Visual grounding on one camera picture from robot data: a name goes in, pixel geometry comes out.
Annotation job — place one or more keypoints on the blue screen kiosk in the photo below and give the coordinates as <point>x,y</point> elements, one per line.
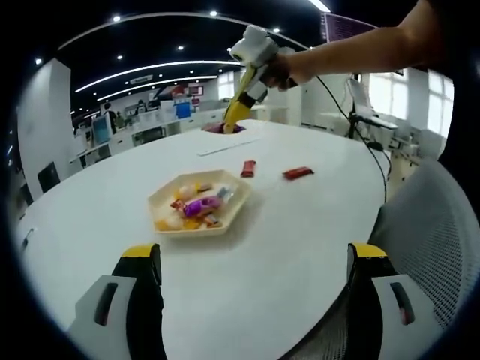
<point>101,127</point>

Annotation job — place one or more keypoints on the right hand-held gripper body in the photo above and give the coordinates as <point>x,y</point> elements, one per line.
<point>255,47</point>

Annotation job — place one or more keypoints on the white laptop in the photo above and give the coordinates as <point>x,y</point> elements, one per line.
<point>360,101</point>

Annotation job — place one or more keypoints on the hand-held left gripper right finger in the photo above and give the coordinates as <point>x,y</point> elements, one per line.
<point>386,318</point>

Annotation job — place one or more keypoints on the long red food bar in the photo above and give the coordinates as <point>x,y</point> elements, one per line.
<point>248,169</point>
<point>298,173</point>

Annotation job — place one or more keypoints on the purple food snack packet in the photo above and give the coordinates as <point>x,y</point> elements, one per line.
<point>198,207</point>
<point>212,129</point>

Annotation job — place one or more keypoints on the beige hexagonal container tray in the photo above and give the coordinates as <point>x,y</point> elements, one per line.
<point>232,180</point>

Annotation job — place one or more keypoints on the orange white candy food packet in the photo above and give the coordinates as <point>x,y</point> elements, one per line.
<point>168,224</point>
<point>187,190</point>

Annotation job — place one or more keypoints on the person's right hand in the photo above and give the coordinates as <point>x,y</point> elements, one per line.
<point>287,69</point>

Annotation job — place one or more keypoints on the hanging monitor screen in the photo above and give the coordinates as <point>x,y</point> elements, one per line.
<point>341,28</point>

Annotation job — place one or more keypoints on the black tripod stand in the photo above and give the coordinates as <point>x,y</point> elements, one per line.
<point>352,127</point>

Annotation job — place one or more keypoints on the red white wall banner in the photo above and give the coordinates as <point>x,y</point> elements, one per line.
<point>176,92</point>

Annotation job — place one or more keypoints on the white square pillar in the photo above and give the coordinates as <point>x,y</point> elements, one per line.
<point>43,120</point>
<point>292,108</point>

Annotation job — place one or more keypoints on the small brown food packet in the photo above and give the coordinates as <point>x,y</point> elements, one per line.
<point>205,187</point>

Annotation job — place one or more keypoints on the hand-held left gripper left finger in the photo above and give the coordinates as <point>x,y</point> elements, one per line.
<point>112,318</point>

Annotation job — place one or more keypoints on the blue storage bin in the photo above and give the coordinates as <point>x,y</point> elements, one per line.
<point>183,110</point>

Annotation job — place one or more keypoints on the clear blue-print food packet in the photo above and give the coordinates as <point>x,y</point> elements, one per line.
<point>227,194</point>

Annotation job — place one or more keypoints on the grey mesh office chair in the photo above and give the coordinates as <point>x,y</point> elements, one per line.
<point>423,225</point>

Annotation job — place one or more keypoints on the row of white cabinets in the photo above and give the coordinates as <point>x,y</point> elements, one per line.
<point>150,131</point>

